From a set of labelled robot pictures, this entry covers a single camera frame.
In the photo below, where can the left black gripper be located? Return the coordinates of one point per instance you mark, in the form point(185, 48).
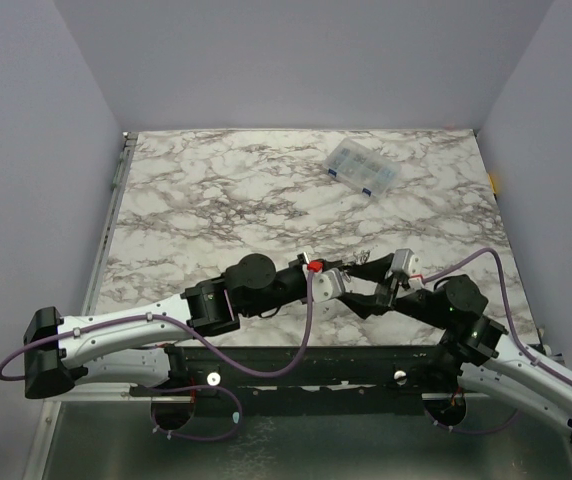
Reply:
point(302, 260)

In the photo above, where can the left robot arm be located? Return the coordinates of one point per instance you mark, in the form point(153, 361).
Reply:
point(64, 352)

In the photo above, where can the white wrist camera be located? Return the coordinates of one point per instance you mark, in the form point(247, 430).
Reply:
point(405, 268)
point(328, 285)

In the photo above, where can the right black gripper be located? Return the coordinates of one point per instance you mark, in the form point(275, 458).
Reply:
point(389, 292)

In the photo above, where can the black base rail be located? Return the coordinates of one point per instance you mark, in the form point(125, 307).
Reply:
point(353, 380)

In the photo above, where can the clear plastic organizer box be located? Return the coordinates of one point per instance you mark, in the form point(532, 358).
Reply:
point(362, 169)

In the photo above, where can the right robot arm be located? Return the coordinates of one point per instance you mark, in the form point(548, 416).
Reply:
point(478, 352)

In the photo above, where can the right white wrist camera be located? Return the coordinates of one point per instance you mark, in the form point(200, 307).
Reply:
point(405, 268)

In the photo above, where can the large metal keyring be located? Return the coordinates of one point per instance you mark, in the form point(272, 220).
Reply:
point(354, 260)

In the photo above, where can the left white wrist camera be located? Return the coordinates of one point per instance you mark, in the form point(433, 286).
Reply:
point(328, 285)

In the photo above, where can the left aluminium side rail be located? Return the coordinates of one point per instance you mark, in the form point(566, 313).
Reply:
point(117, 189)

